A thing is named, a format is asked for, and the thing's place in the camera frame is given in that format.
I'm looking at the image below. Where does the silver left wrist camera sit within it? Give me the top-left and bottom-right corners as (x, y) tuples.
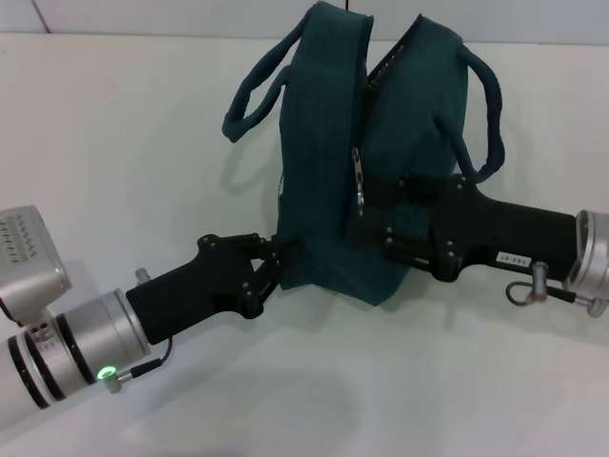
(0, 205), (73, 329)

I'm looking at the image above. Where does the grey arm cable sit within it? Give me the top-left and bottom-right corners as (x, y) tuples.
(506, 261), (597, 307)
(117, 336), (173, 383)

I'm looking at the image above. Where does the grey right arm cable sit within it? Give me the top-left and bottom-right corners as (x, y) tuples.
(506, 261), (597, 307)

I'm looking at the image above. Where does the grey left arm cable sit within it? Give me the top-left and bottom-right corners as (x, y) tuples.
(117, 336), (173, 383)

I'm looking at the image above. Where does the dark blue insulated lunch bag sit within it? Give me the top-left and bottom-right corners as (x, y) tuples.
(222, 1), (505, 307)

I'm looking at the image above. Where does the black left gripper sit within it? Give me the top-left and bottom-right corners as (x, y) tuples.
(126, 231), (306, 347)

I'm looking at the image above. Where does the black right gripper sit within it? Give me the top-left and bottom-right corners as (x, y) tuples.
(366, 172), (580, 283)

